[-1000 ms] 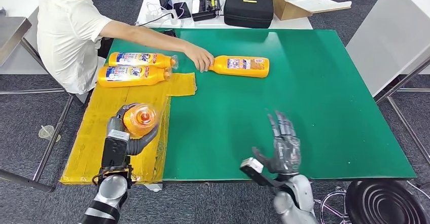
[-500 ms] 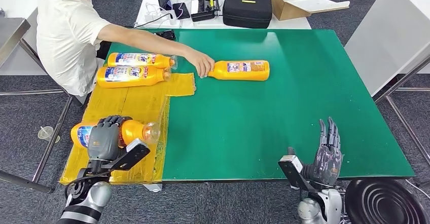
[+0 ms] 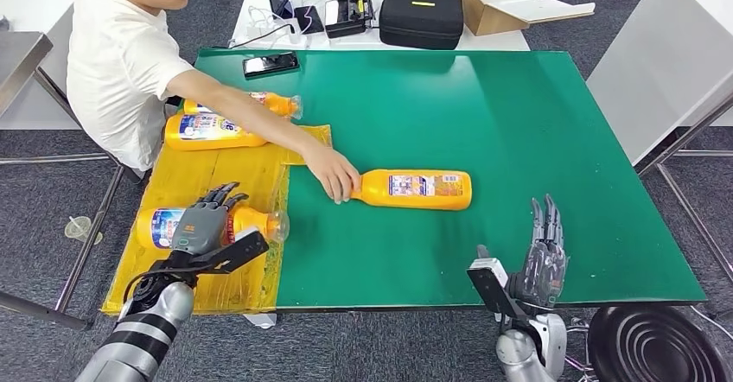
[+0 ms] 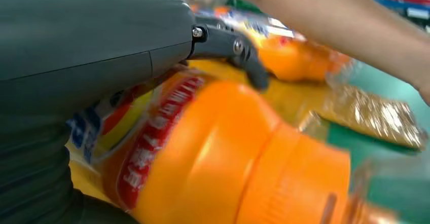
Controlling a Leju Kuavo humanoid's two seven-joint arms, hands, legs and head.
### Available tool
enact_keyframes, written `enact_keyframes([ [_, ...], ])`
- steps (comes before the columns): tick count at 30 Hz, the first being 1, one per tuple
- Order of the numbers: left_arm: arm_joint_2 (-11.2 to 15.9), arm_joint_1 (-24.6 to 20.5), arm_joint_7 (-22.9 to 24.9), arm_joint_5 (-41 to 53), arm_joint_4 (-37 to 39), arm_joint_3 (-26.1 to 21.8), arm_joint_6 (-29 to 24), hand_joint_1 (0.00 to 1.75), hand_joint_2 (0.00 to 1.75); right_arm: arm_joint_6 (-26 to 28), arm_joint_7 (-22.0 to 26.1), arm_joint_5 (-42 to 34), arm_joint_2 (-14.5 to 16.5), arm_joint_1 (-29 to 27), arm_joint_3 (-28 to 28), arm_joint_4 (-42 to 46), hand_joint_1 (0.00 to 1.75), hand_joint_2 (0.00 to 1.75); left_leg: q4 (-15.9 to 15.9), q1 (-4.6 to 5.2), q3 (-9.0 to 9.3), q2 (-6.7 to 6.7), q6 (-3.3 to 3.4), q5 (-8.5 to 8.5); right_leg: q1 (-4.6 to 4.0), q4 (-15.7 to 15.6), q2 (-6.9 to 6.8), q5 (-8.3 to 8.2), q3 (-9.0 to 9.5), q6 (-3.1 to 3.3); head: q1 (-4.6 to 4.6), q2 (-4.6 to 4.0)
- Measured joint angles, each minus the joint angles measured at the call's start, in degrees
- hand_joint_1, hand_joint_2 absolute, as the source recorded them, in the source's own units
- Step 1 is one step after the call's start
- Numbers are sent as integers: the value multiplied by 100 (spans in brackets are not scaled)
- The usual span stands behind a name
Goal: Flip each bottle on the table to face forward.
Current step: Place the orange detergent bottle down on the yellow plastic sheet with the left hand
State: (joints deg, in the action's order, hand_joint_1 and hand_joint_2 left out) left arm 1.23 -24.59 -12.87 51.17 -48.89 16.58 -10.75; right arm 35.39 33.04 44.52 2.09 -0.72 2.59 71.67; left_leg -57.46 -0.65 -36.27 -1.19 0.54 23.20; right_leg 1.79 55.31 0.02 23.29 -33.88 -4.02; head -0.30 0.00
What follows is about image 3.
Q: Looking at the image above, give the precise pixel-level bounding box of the person's right hand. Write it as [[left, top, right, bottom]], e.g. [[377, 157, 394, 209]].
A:
[[302, 141, 363, 206]]

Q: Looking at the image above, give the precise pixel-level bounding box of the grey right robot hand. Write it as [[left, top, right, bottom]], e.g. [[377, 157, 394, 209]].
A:
[[507, 194, 570, 312]]

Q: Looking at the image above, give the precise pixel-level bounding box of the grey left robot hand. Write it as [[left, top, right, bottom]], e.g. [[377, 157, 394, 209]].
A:
[[170, 181, 251, 257]]

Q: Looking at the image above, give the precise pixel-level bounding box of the orange detergent bottle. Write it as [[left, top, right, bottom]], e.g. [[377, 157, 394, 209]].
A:
[[350, 169, 475, 213], [135, 206, 291, 251], [182, 91, 303, 121], [164, 112, 269, 153]]

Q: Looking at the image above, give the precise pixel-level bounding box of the yellow plastic sheet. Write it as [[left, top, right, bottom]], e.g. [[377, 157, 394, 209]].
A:
[[101, 124, 335, 315]]

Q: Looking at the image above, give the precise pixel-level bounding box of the chrome stool base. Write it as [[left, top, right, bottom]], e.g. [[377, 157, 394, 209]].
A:
[[564, 317, 596, 382]]

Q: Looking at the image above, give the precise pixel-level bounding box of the clear plastic cup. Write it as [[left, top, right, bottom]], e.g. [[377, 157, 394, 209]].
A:
[[63, 215, 105, 247]]

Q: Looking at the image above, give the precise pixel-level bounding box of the black smartphone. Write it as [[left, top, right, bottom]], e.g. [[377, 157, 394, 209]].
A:
[[242, 51, 301, 80]]

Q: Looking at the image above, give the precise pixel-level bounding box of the white power strip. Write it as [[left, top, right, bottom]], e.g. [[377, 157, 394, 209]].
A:
[[231, 5, 300, 48]]

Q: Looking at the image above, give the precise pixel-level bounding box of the black handheld device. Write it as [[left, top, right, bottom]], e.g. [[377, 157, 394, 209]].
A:
[[324, 0, 376, 40]]

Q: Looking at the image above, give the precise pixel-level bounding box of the black zip case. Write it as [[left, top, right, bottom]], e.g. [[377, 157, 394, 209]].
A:
[[378, 0, 465, 51]]

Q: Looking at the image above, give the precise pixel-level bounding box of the person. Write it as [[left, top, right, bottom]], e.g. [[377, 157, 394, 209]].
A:
[[66, 0, 363, 206]]

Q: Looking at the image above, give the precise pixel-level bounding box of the open cardboard box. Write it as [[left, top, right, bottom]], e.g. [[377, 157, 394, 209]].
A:
[[452, 0, 596, 37]]

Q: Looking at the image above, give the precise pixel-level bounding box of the white table with steel legs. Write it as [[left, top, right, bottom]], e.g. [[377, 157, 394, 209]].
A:
[[0, 0, 153, 333], [584, 0, 733, 286]]

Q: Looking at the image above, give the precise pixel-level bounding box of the white sheet in box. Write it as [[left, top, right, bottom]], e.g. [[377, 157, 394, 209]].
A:
[[470, 0, 596, 24]]

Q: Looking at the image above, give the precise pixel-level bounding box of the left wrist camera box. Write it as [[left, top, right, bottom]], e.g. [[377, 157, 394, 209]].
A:
[[150, 227, 271, 278]]

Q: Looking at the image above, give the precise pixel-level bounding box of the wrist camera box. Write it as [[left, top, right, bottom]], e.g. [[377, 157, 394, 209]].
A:
[[150, 227, 271, 278], [466, 256, 531, 321]]

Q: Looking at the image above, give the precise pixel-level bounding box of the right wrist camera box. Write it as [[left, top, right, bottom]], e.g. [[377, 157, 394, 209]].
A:
[[466, 256, 531, 321]]

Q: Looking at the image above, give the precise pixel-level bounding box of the dark phone with cable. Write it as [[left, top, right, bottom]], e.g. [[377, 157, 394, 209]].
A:
[[293, 4, 326, 35]]

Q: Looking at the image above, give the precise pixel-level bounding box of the black power cable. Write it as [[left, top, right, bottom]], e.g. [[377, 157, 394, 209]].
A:
[[228, 22, 296, 50]]

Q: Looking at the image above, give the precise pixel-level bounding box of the white floor cable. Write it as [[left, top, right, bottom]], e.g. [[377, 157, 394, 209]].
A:
[[686, 304, 733, 341]]

